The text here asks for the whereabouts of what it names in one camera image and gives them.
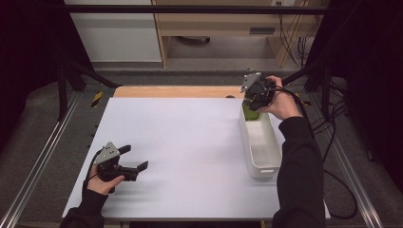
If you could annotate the person's right hand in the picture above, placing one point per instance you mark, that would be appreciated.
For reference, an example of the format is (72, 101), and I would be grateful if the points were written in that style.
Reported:
(283, 103)

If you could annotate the black horizontal frame bar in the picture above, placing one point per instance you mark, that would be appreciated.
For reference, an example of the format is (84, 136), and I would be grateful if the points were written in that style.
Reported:
(190, 9)

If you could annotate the green phone case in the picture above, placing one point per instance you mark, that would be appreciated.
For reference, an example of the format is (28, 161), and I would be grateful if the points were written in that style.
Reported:
(252, 115)

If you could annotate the black curtain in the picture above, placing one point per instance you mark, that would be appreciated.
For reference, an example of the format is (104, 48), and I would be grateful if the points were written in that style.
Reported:
(28, 57)
(374, 69)

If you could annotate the black frame strut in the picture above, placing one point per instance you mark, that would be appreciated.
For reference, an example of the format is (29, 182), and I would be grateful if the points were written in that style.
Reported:
(305, 70)
(92, 74)

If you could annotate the light wooden desk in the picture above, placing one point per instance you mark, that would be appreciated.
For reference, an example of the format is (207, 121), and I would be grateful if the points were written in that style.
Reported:
(218, 23)

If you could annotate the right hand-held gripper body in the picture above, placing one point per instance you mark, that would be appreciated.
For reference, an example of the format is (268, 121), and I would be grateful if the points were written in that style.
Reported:
(255, 87)

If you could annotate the white table cover sheet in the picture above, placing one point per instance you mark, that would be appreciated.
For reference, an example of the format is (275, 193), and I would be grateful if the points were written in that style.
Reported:
(190, 152)

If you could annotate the white plastic bin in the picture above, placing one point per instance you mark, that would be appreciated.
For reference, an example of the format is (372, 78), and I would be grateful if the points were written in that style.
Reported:
(261, 145)

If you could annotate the person's left hand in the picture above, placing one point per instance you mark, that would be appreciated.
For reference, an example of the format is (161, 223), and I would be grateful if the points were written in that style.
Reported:
(102, 186)

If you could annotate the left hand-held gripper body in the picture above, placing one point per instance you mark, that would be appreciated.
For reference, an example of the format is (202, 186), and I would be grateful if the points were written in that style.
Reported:
(109, 155)

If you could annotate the aluminium floor rail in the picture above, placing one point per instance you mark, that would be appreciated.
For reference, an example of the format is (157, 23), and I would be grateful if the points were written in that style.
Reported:
(38, 164)
(355, 177)

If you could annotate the white cabinet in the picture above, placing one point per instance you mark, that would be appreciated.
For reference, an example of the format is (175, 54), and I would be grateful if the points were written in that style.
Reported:
(117, 34)

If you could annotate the yellow black tape strip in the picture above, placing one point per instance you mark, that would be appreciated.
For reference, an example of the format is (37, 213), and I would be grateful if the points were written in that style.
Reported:
(97, 99)
(306, 102)

